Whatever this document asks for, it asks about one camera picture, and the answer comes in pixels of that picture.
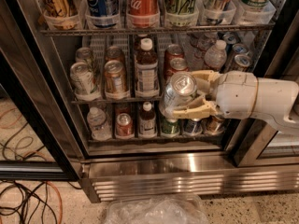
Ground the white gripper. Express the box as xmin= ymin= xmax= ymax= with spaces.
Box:
xmin=172 ymin=70 xmax=258 ymax=119

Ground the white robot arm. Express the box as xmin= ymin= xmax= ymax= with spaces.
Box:
xmin=170 ymin=70 xmax=299 ymax=135

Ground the gold can bottom shelf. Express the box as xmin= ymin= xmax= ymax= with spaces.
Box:
xmin=206 ymin=116 xmax=225 ymax=135

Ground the blue can bottom shelf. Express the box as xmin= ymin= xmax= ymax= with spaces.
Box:
xmin=183 ymin=119 xmax=202 ymax=136

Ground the red Coke can middle front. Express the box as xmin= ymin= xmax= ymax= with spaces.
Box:
xmin=164 ymin=58 xmax=189 ymax=79

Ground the red coke can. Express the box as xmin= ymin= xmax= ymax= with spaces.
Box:
xmin=164 ymin=44 xmax=184 ymax=63
xmin=164 ymin=58 xmax=189 ymax=79

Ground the green can bottom shelf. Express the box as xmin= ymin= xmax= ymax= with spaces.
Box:
xmin=162 ymin=118 xmax=179 ymax=136

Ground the green can shelf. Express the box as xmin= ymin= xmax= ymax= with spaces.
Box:
xmin=162 ymin=118 xmax=179 ymax=136
xmin=164 ymin=0 xmax=196 ymax=26

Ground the slim silver can middle front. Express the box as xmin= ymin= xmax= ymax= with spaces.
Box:
xmin=230 ymin=54 xmax=251 ymax=72

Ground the slim silver can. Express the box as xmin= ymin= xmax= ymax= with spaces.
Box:
xmin=222 ymin=33 xmax=239 ymax=45
xmin=230 ymin=54 xmax=251 ymax=72
xmin=229 ymin=43 xmax=249 ymax=59

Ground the red Coke can middle rear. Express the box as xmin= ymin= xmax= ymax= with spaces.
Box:
xmin=164 ymin=44 xmax=184 ymax=63

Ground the slim silver can middle rear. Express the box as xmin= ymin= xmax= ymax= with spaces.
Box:
xmin=222 ymin=33 xmax=239 ymax=45

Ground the brown tea bottle middle shelf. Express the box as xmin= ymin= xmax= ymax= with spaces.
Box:
xmin=135 ymin=38 xmax=159 ymax=98

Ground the brown tea bottle shelf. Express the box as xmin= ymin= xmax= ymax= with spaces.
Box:
xmin=135 ymin=38 xmax=159 ymax=98
xmin=139 ymin=102 xmax=156 ymax=137

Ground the brown tea bottle bottom shelf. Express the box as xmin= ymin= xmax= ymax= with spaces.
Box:
xmin=139 ymin=102 xmax=156 ymax=137

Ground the red can bottom shelf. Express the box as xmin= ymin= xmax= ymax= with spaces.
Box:
xmin=116 ymin=113 xmax=134 ymax=138

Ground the orange can middle shelf front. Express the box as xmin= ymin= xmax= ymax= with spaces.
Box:
xmin=104 ymin=60 xmax=128 ymax=99

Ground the orange can shelf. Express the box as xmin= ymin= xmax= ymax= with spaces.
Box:
xmin=104 ymin=60 xmax=128 ymax=99
xmin=105 ymin=46 xmax=125 ymax=63

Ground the green can top shelf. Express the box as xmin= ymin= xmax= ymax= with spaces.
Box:
xmin=164 ymin=0 xmax=196 ymax=26

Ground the orange can middle shelf rear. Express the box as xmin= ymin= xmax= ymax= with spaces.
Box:
xmin=105 ymin=46 xmax=125 ymax=63

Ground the blue Red Bull can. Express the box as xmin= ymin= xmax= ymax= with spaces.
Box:
xmin=204 ymin=0 xmax=235 ymax=25

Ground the clear water bottle bottom shelf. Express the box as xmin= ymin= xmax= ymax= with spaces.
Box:
xmin=87 ymin=106 xmax=112 ymax=141

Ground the red Coca-Cola can top shelf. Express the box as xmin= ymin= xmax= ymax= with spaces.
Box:
xmin=128 ymin=0 xmax=159 ymax=28

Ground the stainless steel display fridge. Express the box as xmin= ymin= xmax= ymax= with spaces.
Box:
xmin=0 ymin=0 xmax=299 ymax=203

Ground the silver can middle shelf front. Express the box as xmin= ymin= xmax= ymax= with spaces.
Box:
xmin=70 ymin=62 xmax=100 ymax=101

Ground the silver can shelf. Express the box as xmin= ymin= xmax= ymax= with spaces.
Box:
xmin=70 ymin=62 xmax=100 ymax=101
xmin=75 ymin=47 xmax=93 ymax=67

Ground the silver can middle shelf rear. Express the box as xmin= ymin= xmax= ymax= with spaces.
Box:
xmin=75 ymin=47 xmax=93 ymax=67

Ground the blue Pepsi can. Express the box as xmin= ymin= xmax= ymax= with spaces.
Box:
xmin=87 ymin=0 xmax=119 ymax=28

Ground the yellow tea can top shelf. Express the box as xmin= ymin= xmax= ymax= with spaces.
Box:
xmin=43 ymin=0 xmax=78 ymax=30

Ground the clear water bottle middle front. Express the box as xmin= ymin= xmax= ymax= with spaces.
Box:
xmin=204 ymin=40 xmax=227 ymax=71

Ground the clear water bottle middle rear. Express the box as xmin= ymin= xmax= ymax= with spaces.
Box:
xmin=190 ymin=32 xmax=218 ymax=60

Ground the clear plastic bag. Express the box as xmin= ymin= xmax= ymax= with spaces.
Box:
xmin=104 ymin=194 xmax=209 ymax=224

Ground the orange cable on floor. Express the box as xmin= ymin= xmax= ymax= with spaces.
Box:
xmin=0 ymin=106 xmax=64 ymax=224

